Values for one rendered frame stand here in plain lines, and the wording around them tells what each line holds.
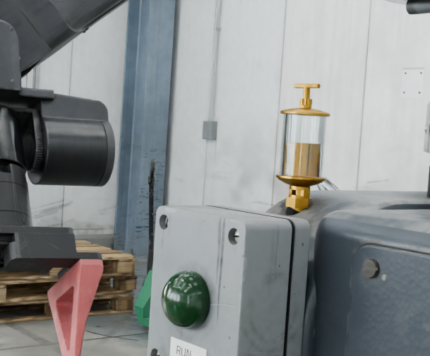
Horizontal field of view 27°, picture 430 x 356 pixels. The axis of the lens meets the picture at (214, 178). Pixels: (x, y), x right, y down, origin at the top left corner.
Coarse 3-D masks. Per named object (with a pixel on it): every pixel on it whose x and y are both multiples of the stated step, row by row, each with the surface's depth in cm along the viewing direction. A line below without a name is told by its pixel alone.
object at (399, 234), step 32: (320, 192) 54; (352, 192) 55; (384, 192) 57; (416, 192) 60; (320, 224) 46; (352, 224) 44; (384, 224) 43; (416, 224) 42; (320, 256) 46; (352, 256) 44; (384, 256) 42; (416, 256) 41; (320, 288) 46; (352, 288) 44; (384, 288) 42; (416, 288) 41; (320, 320) 46; (352, 320) 44; (384, 320) 42; (416, 320) 41; (320, 352) 46; (352, 352) 44; (384, 352) 42; (416, 352) 41
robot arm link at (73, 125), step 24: (0, 24) 68; (0, 48) 67; (0, 72) 67; (0, 96) 69; (24, 96) 69; (48, 96) 70; (72, 96) 72; (48, 120) 70; (72, 120) 71; (96, 120) 72; (48, 144) 69; (72, 144) 70; (96, 144) 71; (48, 168) 69; (72, 168) 70; (96, 168) 71
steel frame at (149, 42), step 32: (160, 0) 896; (128, 32) 922; (160, 32) 900; (128, 64) 925; (160, 64) 903; (128, 96) 929; (160, 96) 906; (128, 128) 932; (160, 128) 909; (128, 160) 935; (160, 160) 913; (128, 192) 939; (160, 192) 916; (128, 224) 940
